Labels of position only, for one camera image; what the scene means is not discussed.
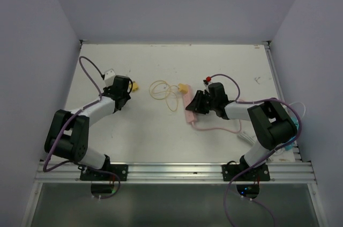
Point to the yellow plug with cable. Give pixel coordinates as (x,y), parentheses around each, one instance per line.
(162,90)

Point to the yellow plug adapter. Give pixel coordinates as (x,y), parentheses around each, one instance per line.
(133,87)

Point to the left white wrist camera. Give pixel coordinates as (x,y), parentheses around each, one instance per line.
(108,77)

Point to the pink power strip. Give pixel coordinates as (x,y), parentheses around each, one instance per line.
(234,111)

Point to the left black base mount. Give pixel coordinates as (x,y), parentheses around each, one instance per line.
(111,172)

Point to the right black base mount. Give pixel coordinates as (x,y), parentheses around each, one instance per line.
(232,170)

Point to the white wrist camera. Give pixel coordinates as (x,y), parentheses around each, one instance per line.
(108,77)
(208,83)

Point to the aluminium front rail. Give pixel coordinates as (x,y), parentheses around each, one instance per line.
(185,173)

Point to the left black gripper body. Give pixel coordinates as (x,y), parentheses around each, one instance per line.
(126,97)

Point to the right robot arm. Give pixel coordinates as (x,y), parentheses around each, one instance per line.
(272,124)

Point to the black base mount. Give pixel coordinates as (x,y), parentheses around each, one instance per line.
(111,172)
(232,170)

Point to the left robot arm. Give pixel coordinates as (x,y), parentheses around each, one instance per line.
(69,130)

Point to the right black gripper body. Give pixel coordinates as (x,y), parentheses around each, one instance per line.
(213,104)

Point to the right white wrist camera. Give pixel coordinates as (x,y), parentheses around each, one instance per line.
(208,83)

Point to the blue power adapter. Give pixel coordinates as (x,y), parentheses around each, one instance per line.
(291,141)

